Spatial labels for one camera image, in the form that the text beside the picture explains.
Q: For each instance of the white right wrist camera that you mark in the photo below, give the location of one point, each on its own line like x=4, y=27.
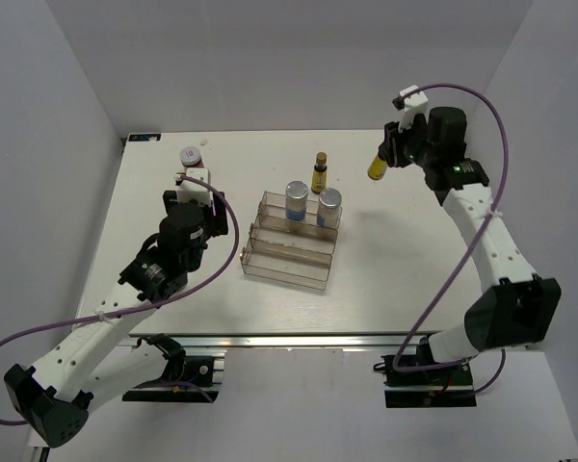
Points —
x=410, y=102

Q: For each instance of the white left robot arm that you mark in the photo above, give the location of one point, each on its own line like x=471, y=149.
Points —
x=57, y=394

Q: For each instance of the blue label left corner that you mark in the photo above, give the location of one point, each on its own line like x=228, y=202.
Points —
x=144, y=137

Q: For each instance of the brown jar white red lid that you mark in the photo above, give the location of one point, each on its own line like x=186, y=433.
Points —
x=190, y=157

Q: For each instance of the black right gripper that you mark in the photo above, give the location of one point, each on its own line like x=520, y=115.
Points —
x=393, y=139

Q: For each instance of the white blue jar silver lid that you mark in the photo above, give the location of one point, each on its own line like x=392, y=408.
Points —
x=296, y=196

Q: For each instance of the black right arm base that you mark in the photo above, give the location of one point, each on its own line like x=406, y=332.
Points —
x=446, y=388

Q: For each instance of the clear three-tier organizer rack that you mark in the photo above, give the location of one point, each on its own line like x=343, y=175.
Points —
x=289, y=252

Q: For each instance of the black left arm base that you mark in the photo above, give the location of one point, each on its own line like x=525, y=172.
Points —
x=186, y=377

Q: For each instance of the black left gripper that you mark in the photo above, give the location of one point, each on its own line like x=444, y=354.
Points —
x=218, y=224

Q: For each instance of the yellow-label oil bottle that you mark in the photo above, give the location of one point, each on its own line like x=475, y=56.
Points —
x=378, y=167
x=319, y=176

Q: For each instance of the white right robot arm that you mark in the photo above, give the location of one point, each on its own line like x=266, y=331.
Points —
x=517, y=305

